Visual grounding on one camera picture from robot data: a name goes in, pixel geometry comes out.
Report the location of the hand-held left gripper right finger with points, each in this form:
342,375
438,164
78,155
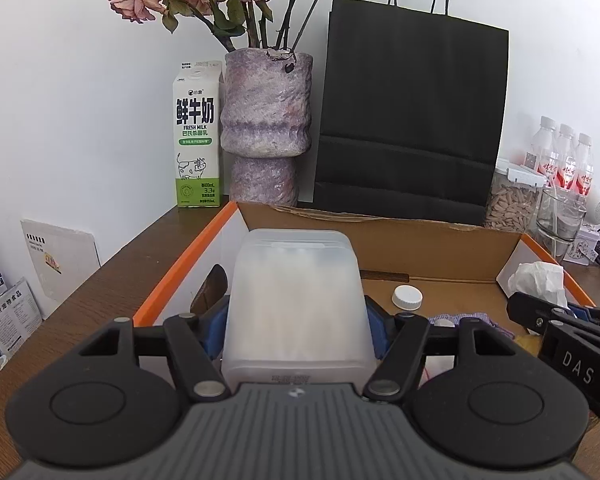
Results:
380,330

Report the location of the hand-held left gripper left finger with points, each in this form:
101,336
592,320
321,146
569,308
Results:
214,332

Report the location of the white plastic bag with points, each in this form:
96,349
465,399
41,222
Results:
537,280

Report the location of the small ribbed white cap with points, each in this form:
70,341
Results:
407,296

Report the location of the purple cloth pouch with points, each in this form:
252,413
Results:
460,321

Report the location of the translucent plastic container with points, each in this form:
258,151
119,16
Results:
295,300

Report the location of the red cardboard box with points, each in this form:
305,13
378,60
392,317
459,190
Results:
430,252

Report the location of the small white printed box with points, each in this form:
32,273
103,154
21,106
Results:
582,247

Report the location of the clear drinking glass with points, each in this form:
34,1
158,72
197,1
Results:
560,220

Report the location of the clear jar of seeds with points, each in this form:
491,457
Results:
510,205

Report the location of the round white speaker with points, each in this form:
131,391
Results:
597,207

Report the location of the white green milk carton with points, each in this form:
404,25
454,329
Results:
196,135

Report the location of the white printed booklet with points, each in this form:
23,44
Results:
12,320

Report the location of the black paper bag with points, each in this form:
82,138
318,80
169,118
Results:
410,110

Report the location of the purple textured vase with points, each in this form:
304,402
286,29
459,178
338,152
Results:
265,110

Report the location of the white wall panel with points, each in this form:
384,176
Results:
60,260

